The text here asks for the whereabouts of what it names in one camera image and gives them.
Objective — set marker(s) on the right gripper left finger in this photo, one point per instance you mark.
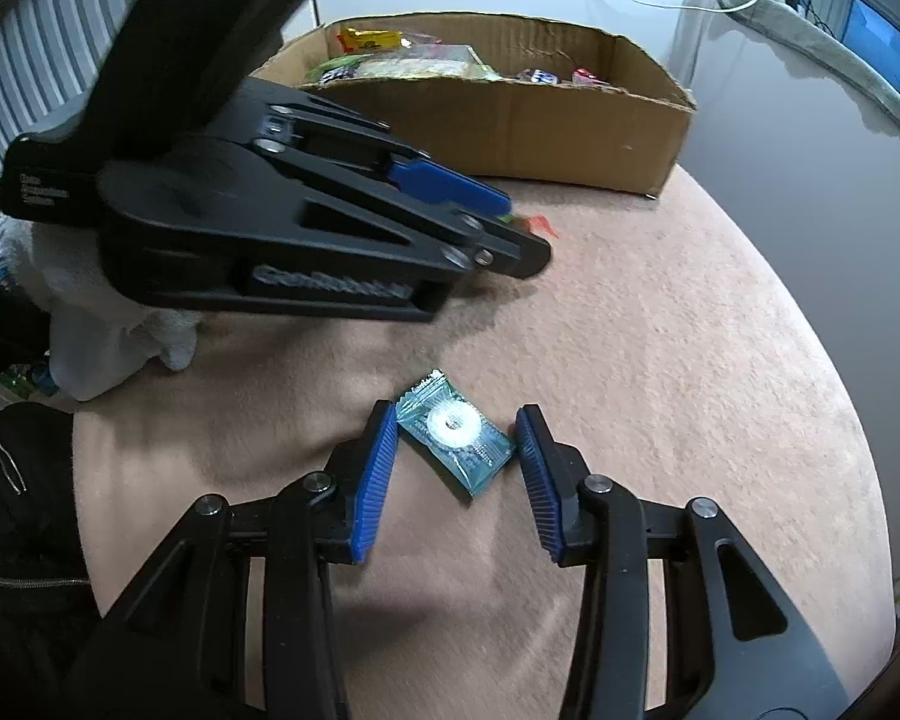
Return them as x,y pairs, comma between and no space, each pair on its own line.
231,615

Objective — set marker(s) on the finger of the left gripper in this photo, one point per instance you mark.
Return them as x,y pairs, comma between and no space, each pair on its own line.
368,147
330,221

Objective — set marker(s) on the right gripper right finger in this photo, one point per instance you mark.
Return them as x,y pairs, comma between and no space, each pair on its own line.
680,617

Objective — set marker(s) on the green snack packet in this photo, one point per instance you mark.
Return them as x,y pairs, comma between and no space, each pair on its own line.
343,67

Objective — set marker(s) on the yellow snack packet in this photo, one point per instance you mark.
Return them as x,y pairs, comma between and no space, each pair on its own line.
366,41

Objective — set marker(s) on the cracker pack clear wrapper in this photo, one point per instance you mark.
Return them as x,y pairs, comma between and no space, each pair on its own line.
426,61

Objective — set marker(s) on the red-end clear snack bag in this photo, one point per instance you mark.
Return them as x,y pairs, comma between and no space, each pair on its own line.
586,79

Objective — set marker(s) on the Snickers bar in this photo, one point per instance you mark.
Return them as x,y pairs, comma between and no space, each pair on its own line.
538,77

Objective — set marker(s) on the white gloved left hand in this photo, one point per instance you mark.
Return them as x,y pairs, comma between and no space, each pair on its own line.
98,337

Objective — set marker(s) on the brown cardboard box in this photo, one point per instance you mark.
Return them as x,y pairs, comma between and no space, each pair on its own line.
626,137

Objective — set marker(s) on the grey sill cloth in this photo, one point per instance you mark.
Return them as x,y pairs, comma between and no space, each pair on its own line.
782,25

